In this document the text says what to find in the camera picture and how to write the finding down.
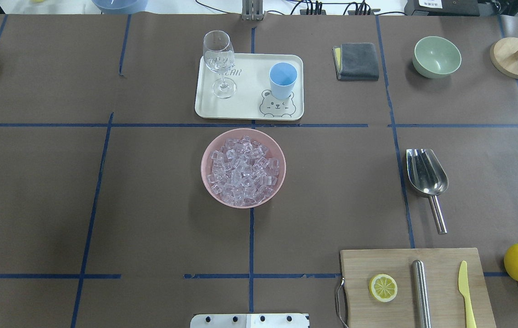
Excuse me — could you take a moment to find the lemon half slice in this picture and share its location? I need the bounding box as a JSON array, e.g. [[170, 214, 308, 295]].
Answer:
[[368, 274, 398, 302]]

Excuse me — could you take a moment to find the yellow plastic knife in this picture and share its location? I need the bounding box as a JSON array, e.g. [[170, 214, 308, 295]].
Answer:
[[457, 260, 477, 328]]

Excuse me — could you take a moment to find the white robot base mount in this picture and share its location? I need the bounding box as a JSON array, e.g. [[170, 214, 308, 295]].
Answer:
[[190, 313, 310, 328]]

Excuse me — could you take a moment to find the wooden cutting board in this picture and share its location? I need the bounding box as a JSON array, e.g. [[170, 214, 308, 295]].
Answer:
[[340, 248, 496, 328]]

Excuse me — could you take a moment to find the grey folded cloth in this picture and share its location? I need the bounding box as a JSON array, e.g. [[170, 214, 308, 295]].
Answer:
[[333, 43, 379, 81]]

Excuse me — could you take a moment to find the blue plastic cup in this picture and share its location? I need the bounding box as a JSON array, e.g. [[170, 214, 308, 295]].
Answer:
[[268, 62, 297, 99]]

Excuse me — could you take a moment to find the cream bear tray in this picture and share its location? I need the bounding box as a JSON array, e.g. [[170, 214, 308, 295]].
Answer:
[[194, 53, 305, 121]]

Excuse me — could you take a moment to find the stainless steel ice scoop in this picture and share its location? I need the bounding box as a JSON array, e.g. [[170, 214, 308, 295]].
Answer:
[[406, 148, 448, 235]]

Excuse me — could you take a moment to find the clear ice cubes pile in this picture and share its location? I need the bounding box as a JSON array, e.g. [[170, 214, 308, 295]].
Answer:
[[208, 136, 280, 205]]

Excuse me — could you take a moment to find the pink bowl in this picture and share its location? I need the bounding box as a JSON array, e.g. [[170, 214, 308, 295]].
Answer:
[[201, 128, 286, 209]]

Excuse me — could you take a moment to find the clear wine glass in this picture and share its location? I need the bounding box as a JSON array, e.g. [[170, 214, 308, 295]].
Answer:
[[203, 31, 236, 99]]

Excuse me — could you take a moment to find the blue bowl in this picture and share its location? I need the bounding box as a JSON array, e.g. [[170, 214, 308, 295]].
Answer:
[[92, 0, 149, 15]]

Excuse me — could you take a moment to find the green bowl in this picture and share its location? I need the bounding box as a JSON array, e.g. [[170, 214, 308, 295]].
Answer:
[[412, 36, 462, 79]]

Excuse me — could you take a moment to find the steel cylinder muddler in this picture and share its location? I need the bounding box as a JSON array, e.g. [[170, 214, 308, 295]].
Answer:
[[412, 260, 432, 328]]

